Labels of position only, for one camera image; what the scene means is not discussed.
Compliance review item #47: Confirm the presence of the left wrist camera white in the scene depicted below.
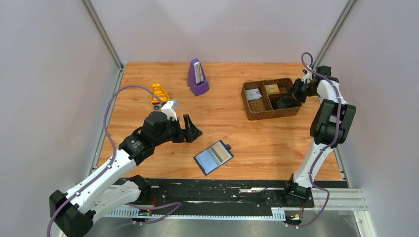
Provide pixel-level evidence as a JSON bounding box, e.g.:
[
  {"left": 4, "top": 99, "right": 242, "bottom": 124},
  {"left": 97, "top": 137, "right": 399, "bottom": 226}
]
[{"left": 161, "top": 99, "right": 179, "bottom": 121}]

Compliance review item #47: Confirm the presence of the brown wicker divided basket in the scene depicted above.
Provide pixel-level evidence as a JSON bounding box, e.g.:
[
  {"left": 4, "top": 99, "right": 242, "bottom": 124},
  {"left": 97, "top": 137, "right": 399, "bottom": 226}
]
[{"left": 241, "top": 78, "right": 301, "bottom": 120}]

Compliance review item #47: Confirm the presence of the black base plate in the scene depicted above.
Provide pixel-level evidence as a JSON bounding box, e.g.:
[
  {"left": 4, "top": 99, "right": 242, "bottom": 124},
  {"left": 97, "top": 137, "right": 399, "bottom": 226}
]
[{"left": 144, "top": 178, "right": 314, "bottom": 217}]

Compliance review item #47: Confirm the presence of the yellow toy on wheels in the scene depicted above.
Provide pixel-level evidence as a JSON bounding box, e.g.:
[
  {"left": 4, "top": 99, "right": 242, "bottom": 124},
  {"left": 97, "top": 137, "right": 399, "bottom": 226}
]
[{"left": 151, "top": 83, "right": 171, "bottom": 110}]

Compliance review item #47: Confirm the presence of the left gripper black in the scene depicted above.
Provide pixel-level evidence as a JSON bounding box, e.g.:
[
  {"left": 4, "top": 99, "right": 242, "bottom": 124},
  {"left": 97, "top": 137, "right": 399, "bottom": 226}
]
[{"left": 153, "top": 114, "right": 203, "bottom": 146}]

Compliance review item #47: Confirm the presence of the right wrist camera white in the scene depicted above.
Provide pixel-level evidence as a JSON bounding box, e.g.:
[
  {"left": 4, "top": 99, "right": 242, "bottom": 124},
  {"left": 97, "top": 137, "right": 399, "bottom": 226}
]
[{"left": 301, "top": 67, "right": 313, "bottom": 84}]

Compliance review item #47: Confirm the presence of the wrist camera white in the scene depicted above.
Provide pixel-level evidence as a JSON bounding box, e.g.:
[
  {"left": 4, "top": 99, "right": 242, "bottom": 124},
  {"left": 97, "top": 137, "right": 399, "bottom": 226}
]
[
  {"left": 301, "top": 67, "right": 313, "bottom": 84},
  {"left": 161, "top": 99, "right": 179, "bottom": 121}
]

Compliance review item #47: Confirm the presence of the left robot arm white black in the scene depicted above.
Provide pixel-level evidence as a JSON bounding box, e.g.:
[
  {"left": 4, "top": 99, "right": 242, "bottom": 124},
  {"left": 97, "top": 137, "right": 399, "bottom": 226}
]
[{"left": 47, "top": 112, "right": 202, "bottom": 237}]

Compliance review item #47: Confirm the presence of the white silver card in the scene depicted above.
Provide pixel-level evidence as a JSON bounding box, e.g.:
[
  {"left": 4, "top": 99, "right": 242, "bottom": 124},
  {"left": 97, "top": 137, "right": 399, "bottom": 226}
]
[{"left": 245, "top": 88, "right": 262, "bottom": 101}]

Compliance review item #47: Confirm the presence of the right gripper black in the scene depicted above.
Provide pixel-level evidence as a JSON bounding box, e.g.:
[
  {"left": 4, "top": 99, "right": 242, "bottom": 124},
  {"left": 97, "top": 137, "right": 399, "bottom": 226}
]
[{"left": 282, "top": 78, "right": 320, "bottom": 104}]

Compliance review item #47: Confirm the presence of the yellow gold card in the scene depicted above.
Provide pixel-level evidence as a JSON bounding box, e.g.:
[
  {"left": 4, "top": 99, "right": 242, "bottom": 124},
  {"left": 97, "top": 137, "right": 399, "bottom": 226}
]
[{"left": 210, "top": 144, "right": 232, "bottom": 163}]

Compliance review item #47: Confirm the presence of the black card with stripe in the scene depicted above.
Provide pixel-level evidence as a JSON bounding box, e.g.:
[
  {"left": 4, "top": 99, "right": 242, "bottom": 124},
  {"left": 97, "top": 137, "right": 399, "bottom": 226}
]
[{"left": 271, "top": 100, "right": 288, "bottom": 110}]

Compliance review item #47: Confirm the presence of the purple metronome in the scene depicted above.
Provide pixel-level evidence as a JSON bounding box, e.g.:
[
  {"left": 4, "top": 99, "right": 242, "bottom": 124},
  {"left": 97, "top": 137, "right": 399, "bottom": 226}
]
[{"left": 187, "top": 58, "right": 210, "bottom": 96}]

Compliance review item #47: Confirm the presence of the blue leather card holder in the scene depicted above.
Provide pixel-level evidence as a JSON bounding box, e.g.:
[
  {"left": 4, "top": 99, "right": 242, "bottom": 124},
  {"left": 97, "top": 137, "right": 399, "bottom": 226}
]
[{"left": 193, "top": 140, "right": 234, "bottom": 176}]

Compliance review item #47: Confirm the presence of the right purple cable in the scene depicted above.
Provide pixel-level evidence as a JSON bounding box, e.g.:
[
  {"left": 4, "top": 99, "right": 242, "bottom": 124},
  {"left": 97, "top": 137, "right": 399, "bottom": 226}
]
[{"left": 285, "top": 52, "right": 342, "bottom": 229}]

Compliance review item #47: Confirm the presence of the slotted cable duct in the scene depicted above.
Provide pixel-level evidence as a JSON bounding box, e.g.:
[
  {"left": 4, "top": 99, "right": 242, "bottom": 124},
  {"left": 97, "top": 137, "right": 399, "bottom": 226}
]
[{"left": 104, "top": 206, "right": 286, "bottom": 221}]

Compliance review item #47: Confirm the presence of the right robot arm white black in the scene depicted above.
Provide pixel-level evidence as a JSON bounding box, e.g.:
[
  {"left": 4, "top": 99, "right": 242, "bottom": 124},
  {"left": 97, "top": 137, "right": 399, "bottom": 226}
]
[{"left": 272, "top": 66, "right": 356, "bottom": 206}]

